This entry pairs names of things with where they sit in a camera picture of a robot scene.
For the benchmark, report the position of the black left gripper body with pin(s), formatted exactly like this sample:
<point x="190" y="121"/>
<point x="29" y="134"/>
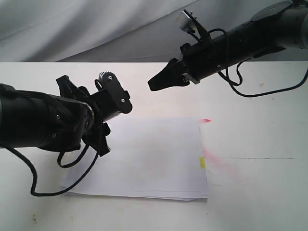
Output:
<point x="97" y="113"/>

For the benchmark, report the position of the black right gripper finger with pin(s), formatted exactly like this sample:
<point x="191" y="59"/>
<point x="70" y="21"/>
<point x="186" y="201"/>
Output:
<point x="170" y="76"/>

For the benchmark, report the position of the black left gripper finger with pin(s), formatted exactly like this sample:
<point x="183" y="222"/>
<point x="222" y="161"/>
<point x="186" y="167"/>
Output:
<point x="68" y="90"/>
<point x="96" y="139"/>

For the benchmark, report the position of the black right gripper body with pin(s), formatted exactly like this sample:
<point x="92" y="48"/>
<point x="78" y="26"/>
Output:
<point x="205" y="58"/>

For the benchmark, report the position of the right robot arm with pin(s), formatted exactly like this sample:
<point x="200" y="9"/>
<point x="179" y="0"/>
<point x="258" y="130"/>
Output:
<point x="278" y="27"/>

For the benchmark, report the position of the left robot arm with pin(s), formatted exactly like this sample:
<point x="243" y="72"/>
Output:
<point x="59" y="123"/>

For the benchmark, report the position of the white paper stack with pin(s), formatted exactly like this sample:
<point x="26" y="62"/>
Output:
<point x="149" y="158"/>

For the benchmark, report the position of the grey backdrop cloth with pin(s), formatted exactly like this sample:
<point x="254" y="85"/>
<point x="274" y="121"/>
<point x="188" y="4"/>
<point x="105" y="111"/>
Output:
<point x="109" y="30"/>

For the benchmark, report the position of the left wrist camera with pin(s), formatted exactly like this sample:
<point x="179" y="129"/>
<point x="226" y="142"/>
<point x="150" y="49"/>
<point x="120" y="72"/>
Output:
<point x="111" y="94"/>

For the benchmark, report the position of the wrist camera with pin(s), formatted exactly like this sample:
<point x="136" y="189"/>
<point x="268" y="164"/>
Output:
<point x="111" y="94"/>
<point x="189" y="24"/>

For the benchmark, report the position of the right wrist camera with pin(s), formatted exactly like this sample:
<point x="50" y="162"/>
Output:
<point x="189" y="24"/>

